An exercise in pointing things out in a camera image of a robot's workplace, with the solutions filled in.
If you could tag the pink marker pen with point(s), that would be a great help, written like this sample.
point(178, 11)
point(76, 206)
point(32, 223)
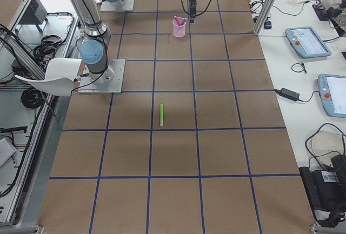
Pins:
point(176, 19)

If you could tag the pink mesh cup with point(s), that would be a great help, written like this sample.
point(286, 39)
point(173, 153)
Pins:
point(178, 31)

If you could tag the green marker pen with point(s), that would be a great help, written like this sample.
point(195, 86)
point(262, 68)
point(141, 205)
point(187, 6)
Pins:
point(161, 115)

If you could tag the far blue teach pendant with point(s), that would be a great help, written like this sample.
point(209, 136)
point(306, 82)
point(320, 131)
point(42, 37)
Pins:
point(306, 42)

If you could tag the blue teach pendant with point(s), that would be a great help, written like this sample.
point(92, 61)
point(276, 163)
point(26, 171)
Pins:
point(306, 42)
point(332, 92)

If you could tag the black power adapter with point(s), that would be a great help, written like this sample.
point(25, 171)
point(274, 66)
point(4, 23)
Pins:
point(286, 93)

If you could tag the near blue teach pendant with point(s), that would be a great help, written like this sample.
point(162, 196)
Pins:
point(332, 92)

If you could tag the black box device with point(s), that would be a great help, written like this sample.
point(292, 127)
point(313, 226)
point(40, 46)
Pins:
point(326, 191)

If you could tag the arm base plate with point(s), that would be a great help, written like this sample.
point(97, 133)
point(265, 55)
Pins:
point(110, 82)
point(118, 6)

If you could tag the aluminium frame post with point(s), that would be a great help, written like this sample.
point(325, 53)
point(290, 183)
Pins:
point(262, 16)

